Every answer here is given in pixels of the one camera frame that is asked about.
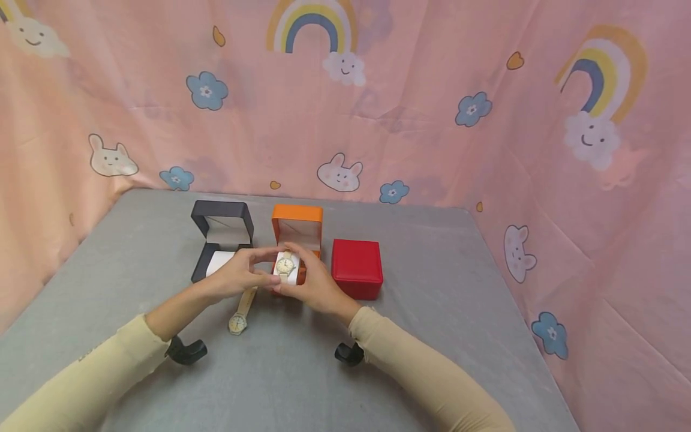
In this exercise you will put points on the person's left hand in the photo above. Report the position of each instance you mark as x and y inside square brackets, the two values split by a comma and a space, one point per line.
[235, 277]

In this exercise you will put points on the person's right hand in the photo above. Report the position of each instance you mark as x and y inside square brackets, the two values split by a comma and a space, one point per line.
[318, 288]

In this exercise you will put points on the person's right index finger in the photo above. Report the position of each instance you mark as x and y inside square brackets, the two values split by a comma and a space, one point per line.
[300, 255]

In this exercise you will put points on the person's left index finger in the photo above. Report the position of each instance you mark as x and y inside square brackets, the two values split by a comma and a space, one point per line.
[260, 254]

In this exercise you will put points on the person's right thumb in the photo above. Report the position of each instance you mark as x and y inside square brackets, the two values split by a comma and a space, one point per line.
[289, 290]

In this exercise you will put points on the person's left thumb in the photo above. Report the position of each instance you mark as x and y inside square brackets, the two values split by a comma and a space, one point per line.
[264, 280]

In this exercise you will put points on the white watch cushion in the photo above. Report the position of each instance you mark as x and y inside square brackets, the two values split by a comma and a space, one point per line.
[217, 261]
[291, 275]

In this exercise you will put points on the person's left forearm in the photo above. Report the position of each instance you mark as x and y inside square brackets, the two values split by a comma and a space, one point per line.
[97, 372]

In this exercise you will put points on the person's right forearm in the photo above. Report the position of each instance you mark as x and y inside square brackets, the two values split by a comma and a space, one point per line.
[421, 372]

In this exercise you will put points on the open orange watch box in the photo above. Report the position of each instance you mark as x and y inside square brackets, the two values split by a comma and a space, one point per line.
[298, 225]

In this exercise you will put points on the open black watch box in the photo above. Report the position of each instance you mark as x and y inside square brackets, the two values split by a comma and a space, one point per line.
[221, 231]

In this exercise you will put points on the closed red box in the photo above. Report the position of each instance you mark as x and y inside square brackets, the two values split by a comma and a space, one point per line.
[356, 267]

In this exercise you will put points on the black wrist band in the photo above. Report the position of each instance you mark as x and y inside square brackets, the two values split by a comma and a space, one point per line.
[349, 354]
[186, 351]

